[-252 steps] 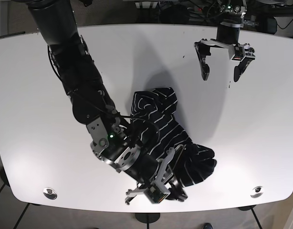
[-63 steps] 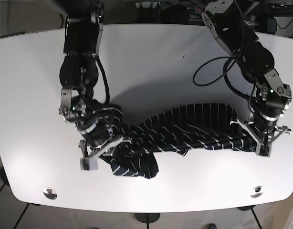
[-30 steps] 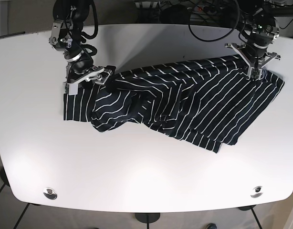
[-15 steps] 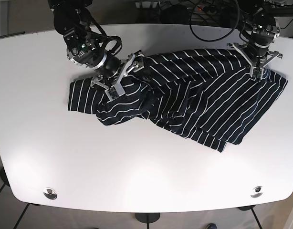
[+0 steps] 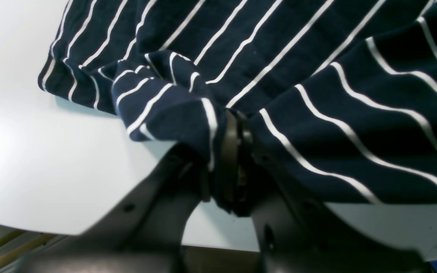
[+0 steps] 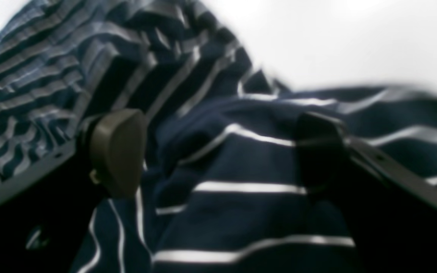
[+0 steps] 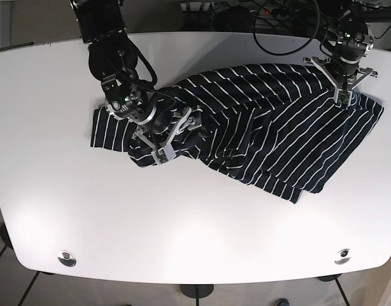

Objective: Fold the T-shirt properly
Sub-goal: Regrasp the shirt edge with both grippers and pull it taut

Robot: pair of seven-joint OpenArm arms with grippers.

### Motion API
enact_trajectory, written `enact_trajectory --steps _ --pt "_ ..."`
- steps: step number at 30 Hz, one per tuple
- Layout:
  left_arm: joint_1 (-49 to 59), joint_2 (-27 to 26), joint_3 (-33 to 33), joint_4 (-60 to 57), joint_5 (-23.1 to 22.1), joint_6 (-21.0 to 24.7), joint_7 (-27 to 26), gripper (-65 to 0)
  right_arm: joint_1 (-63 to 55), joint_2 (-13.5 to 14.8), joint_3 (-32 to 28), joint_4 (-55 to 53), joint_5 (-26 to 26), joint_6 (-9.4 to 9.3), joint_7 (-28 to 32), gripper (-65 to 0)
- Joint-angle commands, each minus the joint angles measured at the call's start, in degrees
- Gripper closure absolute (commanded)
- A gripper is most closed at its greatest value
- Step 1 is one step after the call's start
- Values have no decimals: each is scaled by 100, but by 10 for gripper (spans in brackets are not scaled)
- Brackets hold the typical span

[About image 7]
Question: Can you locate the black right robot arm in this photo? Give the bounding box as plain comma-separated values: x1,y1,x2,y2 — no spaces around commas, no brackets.
70,1,202,164

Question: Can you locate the chrome table grommet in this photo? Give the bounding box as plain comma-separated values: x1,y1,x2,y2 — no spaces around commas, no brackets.
334,249,352,265
57,250,76,267

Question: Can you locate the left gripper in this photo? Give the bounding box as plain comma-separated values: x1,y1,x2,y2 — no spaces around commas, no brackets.
304,57,378,105

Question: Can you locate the navy white striped T-shirt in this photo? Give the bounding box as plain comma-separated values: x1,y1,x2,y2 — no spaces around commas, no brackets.
89,62,385,204

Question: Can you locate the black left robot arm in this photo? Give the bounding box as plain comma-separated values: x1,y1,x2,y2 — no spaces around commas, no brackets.
252,1,378,106

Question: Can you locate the right chrome table grommet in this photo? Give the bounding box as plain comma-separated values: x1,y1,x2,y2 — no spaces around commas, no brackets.
334,249,352,265

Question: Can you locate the left chrome table grommet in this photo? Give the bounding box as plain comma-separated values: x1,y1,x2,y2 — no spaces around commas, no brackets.
57,250,76,267

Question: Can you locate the grey sneaker shoe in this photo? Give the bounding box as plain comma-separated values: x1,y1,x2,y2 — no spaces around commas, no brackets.
274,298,290,306

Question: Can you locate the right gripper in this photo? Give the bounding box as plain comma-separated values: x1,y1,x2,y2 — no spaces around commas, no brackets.
134,106,203,165

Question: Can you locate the front black table foot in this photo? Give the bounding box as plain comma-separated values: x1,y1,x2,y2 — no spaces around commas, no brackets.
180,284,214,299

